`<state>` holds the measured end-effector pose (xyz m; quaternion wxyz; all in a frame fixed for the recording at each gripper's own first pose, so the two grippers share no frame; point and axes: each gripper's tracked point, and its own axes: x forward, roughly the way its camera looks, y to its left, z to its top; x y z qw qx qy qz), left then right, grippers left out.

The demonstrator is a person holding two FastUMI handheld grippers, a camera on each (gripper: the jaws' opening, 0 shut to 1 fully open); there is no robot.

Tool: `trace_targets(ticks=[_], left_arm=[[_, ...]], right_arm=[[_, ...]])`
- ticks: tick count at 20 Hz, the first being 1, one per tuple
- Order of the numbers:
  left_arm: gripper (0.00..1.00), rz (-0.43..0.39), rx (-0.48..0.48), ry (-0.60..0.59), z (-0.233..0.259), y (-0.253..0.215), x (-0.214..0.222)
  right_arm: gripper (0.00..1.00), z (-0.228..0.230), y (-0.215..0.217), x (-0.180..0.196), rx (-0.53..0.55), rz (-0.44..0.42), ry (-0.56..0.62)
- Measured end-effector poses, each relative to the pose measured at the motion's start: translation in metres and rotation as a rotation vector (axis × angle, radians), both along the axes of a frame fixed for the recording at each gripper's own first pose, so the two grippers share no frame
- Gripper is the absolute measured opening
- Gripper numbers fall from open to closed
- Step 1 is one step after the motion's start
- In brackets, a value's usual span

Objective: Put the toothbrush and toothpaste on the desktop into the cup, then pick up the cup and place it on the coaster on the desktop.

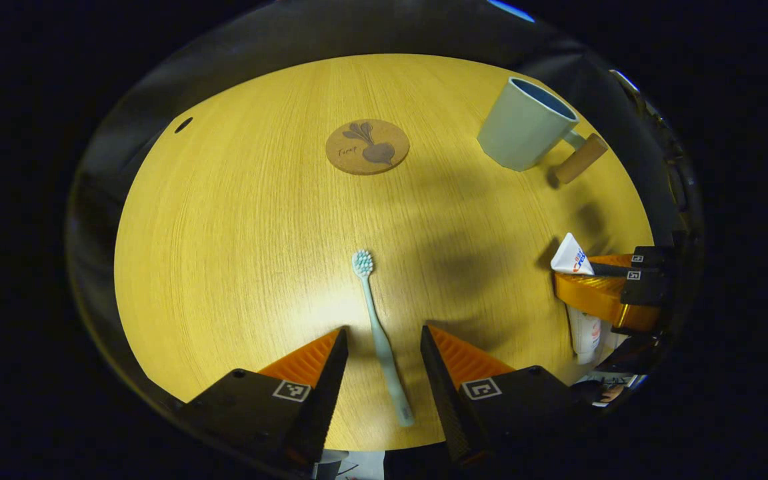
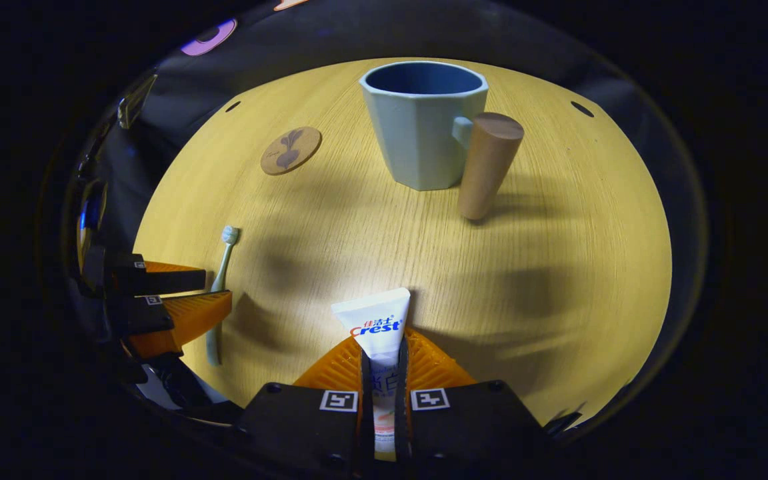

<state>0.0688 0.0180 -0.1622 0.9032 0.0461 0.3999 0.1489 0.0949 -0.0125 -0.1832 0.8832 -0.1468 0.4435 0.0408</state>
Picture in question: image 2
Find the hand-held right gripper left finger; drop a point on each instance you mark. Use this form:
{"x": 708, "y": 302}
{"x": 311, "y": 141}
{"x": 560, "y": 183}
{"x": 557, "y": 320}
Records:
{"x": 290, "y": 420}

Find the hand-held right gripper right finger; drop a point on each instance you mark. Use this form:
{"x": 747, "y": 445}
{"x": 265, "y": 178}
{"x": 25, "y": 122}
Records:
{"x": 464, "y": 423}

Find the pale green toothbrush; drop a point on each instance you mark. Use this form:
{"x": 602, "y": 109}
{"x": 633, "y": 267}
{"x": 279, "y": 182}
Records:
{"x": 224, "y": 260}

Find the round brown coaster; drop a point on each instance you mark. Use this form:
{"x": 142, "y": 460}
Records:
{"x": 290, "y": 150}

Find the black backdrop cloth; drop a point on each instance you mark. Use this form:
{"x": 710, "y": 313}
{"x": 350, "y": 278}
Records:
{"x": 330, "y": 33}

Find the white toothpaste tube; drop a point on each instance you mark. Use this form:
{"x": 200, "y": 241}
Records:
{"x": 374, "y": 326}

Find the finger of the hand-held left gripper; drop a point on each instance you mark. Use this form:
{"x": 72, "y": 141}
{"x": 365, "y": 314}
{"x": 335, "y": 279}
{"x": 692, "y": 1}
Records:
{"x": 157, "y": 280}
{"x": 184, "y": 320}

